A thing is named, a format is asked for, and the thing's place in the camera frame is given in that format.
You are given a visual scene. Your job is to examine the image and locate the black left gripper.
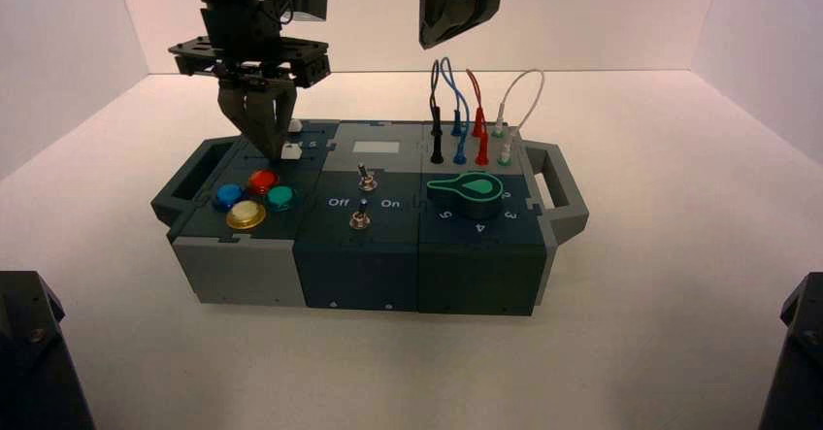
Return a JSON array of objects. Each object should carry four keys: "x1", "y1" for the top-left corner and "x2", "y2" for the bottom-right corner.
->
[{"x1": 168, "y1": 3, "x2": 332, "y2": 160}]

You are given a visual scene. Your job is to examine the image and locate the red round push button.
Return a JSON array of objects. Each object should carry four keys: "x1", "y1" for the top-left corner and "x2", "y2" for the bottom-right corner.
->
[{"x1": 247, "y1": 169, "x2": 281, "y2": 197}]

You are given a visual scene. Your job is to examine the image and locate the teal round push button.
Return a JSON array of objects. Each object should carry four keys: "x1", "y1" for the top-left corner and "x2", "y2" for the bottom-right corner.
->
[{"x1": 263, "y1": 185, "x2": 298, "y2": 214}]

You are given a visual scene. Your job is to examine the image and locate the blue round push button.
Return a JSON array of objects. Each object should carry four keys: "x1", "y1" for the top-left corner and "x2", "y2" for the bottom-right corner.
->
[{"x1": 213, "y1": 183, "x2": 248, "y2": 213}]

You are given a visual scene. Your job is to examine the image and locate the yellow round push button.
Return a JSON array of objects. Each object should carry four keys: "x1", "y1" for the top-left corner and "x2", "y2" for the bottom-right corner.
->
[{"x1": 226, "y1": 200, "x2": 268, "y2": 231}]

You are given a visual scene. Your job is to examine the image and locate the modular grey-teal control panel box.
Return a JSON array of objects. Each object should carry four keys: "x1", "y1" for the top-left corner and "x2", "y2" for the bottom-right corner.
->
[{"x1": 149, "y1": 117, "x2": 590, "y2": 317}]

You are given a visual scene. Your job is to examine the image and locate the dark green rotary knob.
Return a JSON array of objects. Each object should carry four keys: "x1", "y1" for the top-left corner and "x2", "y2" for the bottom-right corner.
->
[{"x1": 426, "y1": 171, "x2": 506, "y2": 220}]

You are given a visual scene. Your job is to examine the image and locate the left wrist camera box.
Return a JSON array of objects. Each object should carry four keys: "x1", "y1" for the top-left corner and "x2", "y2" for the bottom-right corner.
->
[{"x1": 276, "y1": 0, "x2": 330, "y2": 27}]

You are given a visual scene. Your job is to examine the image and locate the black jumper cable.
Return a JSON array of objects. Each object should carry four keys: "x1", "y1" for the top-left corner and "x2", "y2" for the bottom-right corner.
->
[{"x1": 428, "y1": 59, "x2": 446, "y2": 165}]

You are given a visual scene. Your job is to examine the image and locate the blue jumper cable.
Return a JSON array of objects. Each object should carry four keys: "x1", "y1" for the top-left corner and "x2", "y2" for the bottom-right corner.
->
[{"x1": 439, "y1": 56, "x2": 471, "y2": 166}]

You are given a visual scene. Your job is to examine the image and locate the red jumper cable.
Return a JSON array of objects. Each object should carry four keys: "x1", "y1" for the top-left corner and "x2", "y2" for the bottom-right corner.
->
[{"x1": 465, "y1": 68, "x2": 490, "y2": 167}]

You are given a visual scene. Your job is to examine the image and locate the white jumper cable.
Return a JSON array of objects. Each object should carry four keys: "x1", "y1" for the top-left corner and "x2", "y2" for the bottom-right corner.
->
[{"x1": 495, "y1": 68, "x2": 546, "y2": 167}]

